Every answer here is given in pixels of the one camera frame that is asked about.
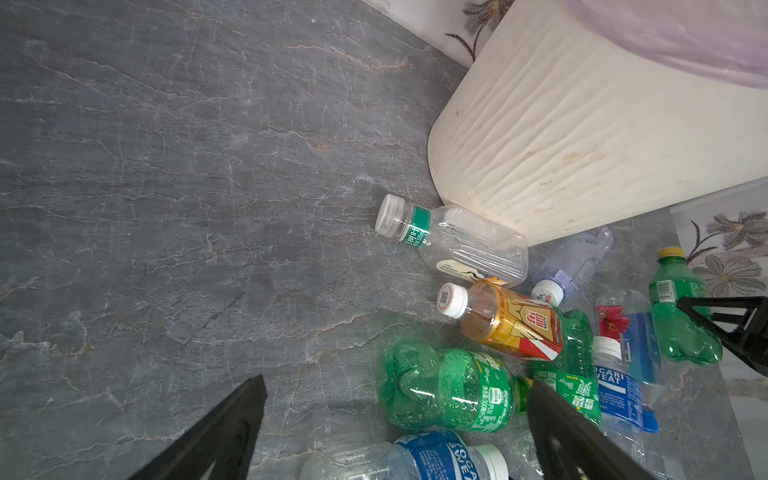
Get green soda bottle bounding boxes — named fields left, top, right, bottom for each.
left=648, top=247, right=723, bottom=366

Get cream ribbed waste bin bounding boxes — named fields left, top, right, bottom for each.
left=428, top=1, right=767, bottom=245

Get clear bottle dark blue label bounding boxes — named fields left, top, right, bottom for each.
left=590, top=335, right=685, bottom=480

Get yellow red tea bottle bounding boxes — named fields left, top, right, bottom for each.
left=436, top=281, right=563, bottom=362

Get green bottle yellow cap centre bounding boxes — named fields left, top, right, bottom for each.
left=530, top=310, right=601, bottom=428

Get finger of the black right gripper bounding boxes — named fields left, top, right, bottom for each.
left=676, top=296, right=767, bottom=377

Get clear bluish bottle near bin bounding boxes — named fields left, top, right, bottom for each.
left=531, top=226, right=614, bottom=310

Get clear bottle green neck band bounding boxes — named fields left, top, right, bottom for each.
left=375, top=194, right=528, bottom=288

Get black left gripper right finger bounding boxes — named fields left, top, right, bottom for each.
left=527, top=381, right=653, bottom=480

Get green bottle sideways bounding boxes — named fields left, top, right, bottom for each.
left=379, top=341, right=533, bottom=433

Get pink plastic bin liner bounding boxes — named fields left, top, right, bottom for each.
left=567, top=0, right=767, bottom=90

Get small clear bottle red label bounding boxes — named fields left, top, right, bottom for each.
left=595, top=289, right=665, bottom=404

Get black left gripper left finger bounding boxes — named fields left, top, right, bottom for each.
left=131, top=375, right=268, bottom=479

